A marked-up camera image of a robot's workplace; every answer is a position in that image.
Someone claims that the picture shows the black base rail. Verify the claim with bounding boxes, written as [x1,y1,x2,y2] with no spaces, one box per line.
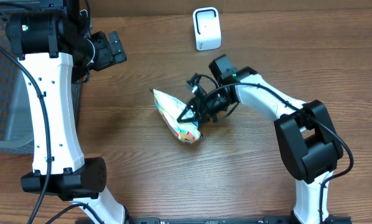
[77,216,351,224]

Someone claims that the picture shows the white barcode scanner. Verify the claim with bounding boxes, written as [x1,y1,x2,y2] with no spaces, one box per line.
[192,7,221,51]

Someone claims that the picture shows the grey plastic mesh basket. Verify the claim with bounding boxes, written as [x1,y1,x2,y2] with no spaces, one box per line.
[0,6,83,154]

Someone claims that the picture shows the colourful wet wipes pack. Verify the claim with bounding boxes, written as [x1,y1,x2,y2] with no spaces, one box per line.
[150,89,203,144]

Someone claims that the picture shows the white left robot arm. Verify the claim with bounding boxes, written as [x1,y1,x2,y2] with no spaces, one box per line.
[2,0,131,224]

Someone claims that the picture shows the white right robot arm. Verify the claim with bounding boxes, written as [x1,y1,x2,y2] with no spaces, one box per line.
[177,55,354,223]

